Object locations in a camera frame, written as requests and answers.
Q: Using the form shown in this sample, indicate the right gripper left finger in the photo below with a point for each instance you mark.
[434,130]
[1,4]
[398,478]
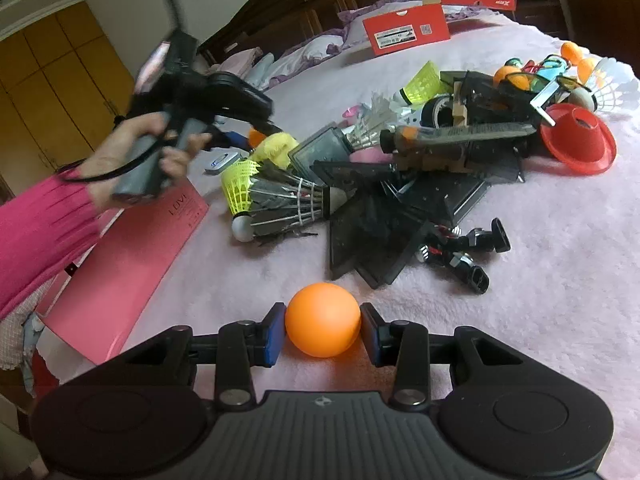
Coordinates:
[242,346]

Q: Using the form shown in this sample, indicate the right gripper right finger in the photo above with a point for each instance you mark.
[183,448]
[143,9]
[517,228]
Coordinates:
[405,346]

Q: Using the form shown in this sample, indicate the orange ping pong ball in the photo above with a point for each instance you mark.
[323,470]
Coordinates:
[323,320]

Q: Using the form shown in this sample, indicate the dark feather shuttlecock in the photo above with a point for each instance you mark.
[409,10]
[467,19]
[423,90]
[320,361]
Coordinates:
[281,202]

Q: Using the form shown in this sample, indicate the pink sleeve forearm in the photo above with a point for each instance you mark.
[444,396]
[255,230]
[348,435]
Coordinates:
[44,229]

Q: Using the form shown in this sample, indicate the folded pink quilt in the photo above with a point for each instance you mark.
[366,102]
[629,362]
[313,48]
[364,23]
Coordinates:
[238,64]

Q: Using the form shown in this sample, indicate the blue floral quilt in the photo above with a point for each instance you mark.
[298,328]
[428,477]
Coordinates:
[259,75]

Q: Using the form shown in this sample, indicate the small white tin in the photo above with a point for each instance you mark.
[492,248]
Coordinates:
[221,161]

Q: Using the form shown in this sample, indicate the black toy robot figure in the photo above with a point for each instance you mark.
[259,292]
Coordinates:
[449,249]

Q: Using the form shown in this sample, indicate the yellow plastic shuttlecock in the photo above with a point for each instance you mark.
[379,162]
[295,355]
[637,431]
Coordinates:
[236,181]

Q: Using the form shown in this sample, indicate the yellow wooden wardrobe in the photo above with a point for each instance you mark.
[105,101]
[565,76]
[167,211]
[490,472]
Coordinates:
[62,87]

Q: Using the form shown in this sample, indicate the smoky plastic case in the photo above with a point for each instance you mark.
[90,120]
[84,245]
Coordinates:
[389,209]

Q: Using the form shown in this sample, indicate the pink open box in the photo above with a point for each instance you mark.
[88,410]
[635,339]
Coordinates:
[94,309]

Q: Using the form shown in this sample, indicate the pink tape spool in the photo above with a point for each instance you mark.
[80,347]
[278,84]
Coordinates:
[352,112]

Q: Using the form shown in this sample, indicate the purple frilled pillow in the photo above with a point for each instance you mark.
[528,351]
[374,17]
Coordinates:
[332,42]

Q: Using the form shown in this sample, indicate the pink fleece blanket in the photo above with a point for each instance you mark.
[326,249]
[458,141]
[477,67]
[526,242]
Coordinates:
[538,378]

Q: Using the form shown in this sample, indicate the silver foil tube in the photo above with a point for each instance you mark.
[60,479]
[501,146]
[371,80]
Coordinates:
[404,139]

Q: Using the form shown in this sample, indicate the red shoe box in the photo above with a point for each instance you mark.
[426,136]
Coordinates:
[403,29]

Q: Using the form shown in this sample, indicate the green yellow shuttlecock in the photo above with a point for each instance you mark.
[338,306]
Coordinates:
[423,86]

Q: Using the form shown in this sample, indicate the red plastic cone hat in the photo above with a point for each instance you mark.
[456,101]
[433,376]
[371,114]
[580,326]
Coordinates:
[579,139]

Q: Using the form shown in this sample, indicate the red shoe box lid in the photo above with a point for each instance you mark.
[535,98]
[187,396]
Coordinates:
[501,5]

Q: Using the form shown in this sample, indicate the white feather shuttlecock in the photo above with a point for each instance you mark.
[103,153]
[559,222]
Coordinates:
[610,88]

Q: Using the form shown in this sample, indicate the bedside table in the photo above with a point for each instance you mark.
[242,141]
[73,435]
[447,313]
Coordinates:
[546,15]

